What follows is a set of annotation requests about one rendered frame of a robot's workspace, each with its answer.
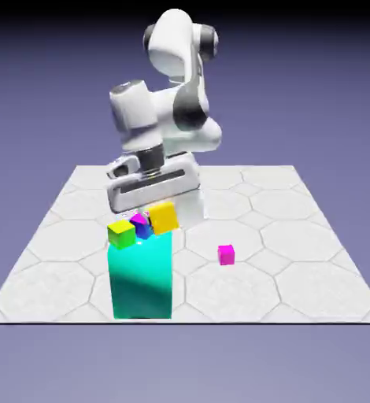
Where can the small yellow cube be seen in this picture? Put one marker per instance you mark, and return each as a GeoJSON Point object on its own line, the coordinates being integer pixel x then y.
{"type": "Point", "coordinates": [163, 218]}

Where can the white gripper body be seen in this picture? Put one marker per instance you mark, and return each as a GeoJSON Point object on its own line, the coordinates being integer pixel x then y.
{"type": "Point", "coordinates": [153, 188]}

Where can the small magenta cube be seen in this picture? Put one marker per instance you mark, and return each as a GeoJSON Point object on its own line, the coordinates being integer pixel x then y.
{"type": "Point", "coordinates": [226, 255]}

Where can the small blue cube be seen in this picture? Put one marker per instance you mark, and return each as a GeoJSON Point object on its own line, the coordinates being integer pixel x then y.
{"type": "Point", "coordinates": [141, 227]}

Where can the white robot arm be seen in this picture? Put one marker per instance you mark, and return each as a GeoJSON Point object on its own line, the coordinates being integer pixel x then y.
{"type": "Point", "coordinates": [172, 110]}

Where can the large cyan box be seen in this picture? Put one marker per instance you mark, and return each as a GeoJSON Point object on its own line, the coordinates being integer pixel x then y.
{"type": "Point", "coordinates": [141, 270]}

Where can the small green cube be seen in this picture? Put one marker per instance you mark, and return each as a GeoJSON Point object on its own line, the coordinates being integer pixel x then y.
{"type": "Point", "coordinates": [121, 234]}

